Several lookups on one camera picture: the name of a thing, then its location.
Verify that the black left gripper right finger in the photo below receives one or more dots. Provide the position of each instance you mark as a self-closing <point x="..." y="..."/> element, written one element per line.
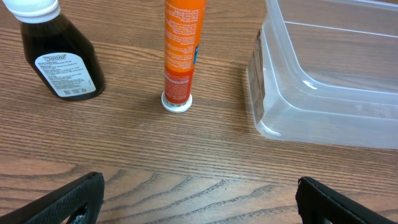
<point x="319" y="204"/>

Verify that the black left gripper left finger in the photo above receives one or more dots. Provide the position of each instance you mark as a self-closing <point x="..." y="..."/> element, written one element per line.
<point x="79" y="201"/>

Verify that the dark syrup bottle white cap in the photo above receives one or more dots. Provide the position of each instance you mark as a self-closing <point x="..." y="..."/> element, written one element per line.
<point x="59" y="53"/>

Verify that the orange tablet tube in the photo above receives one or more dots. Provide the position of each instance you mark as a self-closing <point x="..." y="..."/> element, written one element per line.
<point x="183" y="25"/>

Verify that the clear plastic container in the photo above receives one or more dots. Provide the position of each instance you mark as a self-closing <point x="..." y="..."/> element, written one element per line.
<point x="325" y="72"/>

